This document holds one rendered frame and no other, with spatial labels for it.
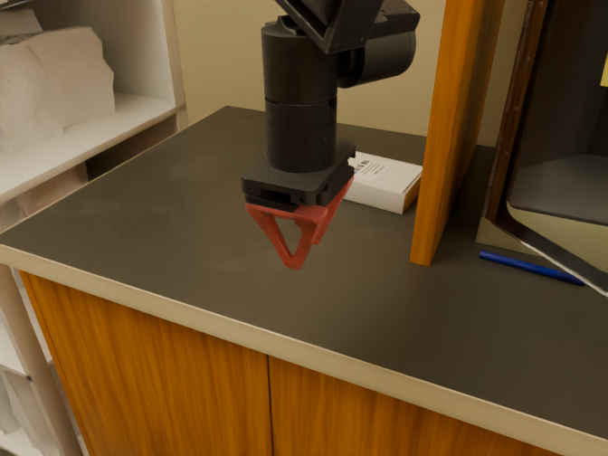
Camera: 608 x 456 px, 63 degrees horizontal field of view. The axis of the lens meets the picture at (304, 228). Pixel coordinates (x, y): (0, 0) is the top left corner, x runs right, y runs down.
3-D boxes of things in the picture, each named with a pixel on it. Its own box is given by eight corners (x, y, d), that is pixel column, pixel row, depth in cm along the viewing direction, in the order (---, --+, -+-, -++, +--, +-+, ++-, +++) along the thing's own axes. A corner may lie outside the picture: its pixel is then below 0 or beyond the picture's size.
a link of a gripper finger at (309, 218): (346, 248, 48) (350, 159, 43) (318, 292, 43) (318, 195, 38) (283, 233, 51) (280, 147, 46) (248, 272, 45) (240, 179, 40)
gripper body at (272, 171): (356, 161, 46) (361, 80, 42) (313, 213, 38) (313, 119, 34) (292, 150, 48) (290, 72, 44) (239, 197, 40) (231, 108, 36)
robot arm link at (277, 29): (244, 12, 36) (291, 23, 33) (318, 3, 40) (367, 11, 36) (251, 104, 40) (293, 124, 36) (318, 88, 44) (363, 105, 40)
